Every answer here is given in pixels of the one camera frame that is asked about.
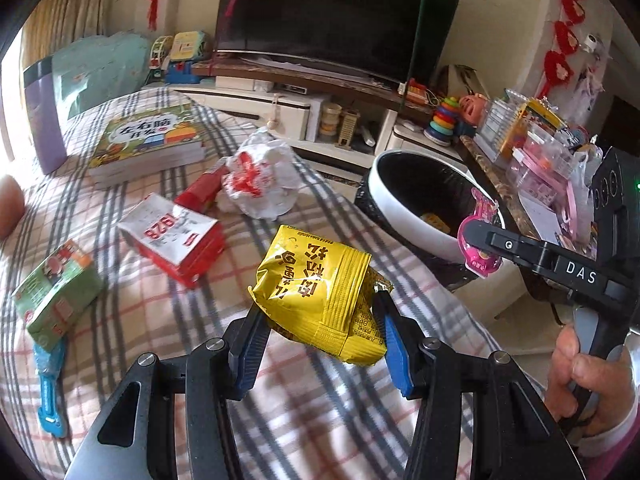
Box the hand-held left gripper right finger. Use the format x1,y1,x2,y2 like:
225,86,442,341
372,291,583,480

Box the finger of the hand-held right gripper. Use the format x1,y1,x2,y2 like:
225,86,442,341
457,221,556,273

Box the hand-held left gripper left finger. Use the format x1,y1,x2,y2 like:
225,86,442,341
65,305,275,480

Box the pink wrapper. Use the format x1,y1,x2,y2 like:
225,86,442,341
457,187,501,278

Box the yellow snack bag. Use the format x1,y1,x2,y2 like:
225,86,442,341
248,225,396,365

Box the white bin with black bag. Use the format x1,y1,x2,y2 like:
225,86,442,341
356,149,511,291

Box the white red plastic bag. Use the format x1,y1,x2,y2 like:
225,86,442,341
220,127,301,221

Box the person's right forearm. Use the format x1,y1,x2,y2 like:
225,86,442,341
582,412,640,480

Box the person's right hand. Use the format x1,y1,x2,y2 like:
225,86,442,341
545,325,640,437

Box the white paper sheet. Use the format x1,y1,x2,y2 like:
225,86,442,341
517,192,561,246

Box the clear plastic bag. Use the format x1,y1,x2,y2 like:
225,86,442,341
565,150,601,246

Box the brown marble counter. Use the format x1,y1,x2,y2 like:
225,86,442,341
457,135,566,246

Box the small yellow packet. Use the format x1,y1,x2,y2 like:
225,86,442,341
420,212,451,233

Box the pink clear plastic box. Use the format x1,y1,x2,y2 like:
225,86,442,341
505,125,581,211

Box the clear plastic container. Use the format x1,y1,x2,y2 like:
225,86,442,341
475,90,526,161

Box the yellow box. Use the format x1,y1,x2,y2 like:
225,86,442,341
495,99,566,161

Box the pink pig toy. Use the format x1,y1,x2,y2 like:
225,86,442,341
459,94,488,126

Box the pale hanging cloth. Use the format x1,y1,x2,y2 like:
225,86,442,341
575,55,613,106

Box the red white packet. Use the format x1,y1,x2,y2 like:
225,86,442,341
117,192,226,290

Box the cardboard box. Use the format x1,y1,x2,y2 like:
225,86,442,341
445,64,481,96

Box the red tube package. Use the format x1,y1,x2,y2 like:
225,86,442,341
174,164,230,213

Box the wooden tower toy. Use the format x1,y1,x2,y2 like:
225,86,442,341
336,109,361,147

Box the blue wrapper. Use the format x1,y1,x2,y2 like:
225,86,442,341
32,337,70,437

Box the green carton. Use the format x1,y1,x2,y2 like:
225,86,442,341
11,239,103,352

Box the round wooden stacking toy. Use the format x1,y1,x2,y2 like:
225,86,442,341
320,102,343,136

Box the colourful children's book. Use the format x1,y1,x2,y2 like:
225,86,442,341
89,102,207,191

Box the white television cabinet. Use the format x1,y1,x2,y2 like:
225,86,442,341
145,60,466,161

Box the orange ball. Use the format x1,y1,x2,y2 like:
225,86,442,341
0,175,25,240

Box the black television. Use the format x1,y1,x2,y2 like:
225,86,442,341
215,0,463,86

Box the blue toy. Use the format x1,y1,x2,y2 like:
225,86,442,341
165,60,203,85

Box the purple thermos bottle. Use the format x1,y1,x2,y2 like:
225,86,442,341
22,57,68,176

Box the yellow green toy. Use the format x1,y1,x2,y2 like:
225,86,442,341
171,30,211,63

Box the ferris wheel toy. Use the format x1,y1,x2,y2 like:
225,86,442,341
149,35,173,71

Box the teal cushion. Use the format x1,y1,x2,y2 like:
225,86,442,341
52,32,151,121

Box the beige patterned curtain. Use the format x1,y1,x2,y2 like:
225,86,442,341
20,0,121,61

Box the rainbow stacking ring toy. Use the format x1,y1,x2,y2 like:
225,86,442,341
424,96,462,147

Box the white security camera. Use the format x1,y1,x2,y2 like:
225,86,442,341
580,32,608,56

